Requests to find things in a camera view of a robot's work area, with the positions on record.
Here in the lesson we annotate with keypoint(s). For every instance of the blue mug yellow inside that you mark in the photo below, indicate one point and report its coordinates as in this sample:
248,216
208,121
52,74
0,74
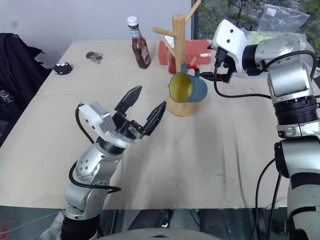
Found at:
186,87

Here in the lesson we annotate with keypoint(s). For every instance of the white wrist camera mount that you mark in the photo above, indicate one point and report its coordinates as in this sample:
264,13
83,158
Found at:
96,115
231,37

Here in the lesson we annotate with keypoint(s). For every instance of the small dark wrapped object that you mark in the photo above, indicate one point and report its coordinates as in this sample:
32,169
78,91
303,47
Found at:
93,56

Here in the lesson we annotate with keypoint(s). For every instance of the red drinking glass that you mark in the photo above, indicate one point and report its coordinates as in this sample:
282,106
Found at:
172,63

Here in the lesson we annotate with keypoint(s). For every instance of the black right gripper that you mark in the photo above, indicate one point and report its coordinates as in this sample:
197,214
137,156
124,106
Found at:
228,72

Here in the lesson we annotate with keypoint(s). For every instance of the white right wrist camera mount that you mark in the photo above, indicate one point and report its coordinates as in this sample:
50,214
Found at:
231,37

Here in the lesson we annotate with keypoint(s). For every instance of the ketchup bottle white cap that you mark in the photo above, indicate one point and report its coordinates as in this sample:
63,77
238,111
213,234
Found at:
141,47

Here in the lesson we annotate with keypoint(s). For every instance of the wooden mug tree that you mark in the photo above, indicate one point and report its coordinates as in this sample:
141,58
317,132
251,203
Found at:
178,45

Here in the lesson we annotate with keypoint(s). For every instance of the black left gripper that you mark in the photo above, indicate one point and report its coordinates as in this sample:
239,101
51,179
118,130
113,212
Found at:
130,128

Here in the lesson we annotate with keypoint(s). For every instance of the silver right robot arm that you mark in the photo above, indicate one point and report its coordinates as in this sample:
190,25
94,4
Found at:
287,82

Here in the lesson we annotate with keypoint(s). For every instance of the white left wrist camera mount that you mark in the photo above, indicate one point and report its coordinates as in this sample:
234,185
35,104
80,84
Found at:
96,115

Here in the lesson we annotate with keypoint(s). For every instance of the clear plastic bag green contents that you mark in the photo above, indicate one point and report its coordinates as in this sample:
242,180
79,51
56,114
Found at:
280,22

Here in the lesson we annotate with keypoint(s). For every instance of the black backpack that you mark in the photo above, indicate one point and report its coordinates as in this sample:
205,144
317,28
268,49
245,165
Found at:
17,75

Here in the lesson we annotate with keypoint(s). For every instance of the small black round toy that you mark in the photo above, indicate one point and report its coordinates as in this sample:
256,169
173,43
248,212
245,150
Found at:
63,68

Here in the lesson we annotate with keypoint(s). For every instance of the red box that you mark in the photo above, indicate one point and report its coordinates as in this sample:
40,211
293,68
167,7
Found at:
195,48

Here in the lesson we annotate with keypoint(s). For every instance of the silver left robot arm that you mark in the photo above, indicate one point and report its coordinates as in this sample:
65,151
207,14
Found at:
92,160

